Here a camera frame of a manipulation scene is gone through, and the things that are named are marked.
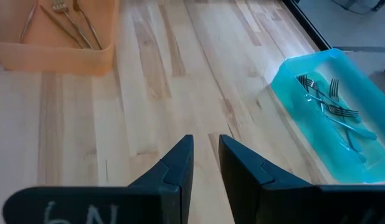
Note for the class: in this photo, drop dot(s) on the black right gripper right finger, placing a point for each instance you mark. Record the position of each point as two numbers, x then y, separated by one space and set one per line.
289 205

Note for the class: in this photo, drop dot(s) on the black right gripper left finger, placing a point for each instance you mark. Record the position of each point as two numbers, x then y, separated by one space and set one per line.
117 205

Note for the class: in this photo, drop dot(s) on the teal plastic bin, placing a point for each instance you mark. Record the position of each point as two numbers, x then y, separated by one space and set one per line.
304 130

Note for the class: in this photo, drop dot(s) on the tan plastic cup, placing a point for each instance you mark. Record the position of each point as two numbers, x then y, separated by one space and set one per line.
55 59

